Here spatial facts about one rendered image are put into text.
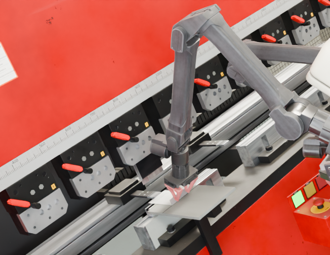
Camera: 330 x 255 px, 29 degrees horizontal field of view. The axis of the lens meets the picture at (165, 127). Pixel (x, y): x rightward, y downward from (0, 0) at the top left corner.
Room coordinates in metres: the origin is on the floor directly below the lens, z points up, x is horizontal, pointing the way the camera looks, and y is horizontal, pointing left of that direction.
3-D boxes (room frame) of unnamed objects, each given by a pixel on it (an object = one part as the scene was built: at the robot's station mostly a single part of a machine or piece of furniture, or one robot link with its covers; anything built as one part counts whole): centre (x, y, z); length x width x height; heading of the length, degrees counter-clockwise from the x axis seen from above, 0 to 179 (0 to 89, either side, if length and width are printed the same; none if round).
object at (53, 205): (1.83, 0.45, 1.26); 0.15 x 0.09 x 0.17; 125
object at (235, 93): (2.85, -0.29, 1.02); 0.44 x 0.06 x 0.04; 125
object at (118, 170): (2.52, 0.17, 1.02); 0.37 x 0.06 x 0.04; 125
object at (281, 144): (2.38, -0.42, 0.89); 0.30 x 0.05 x 0.03; 125
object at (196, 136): (2.44, -0.12, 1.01); 0.26 x 0.12 x 0.05; 35
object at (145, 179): (2.08, 0.11, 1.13); 0.10 x 0.02 x 0.10; 125
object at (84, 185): (1.95, 0.29, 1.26); 0.15 x 0.09 x 0.17; 125
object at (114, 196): (2.21, 0.19, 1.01); 0.26 x 0.12 x 0.05; 35
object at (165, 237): (2.05, 0.04, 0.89); 0.30 x 0.05 x 0.03; 125
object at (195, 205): (1.96, 0.02, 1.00); 0.26 x 0.18 x 0.01; 35
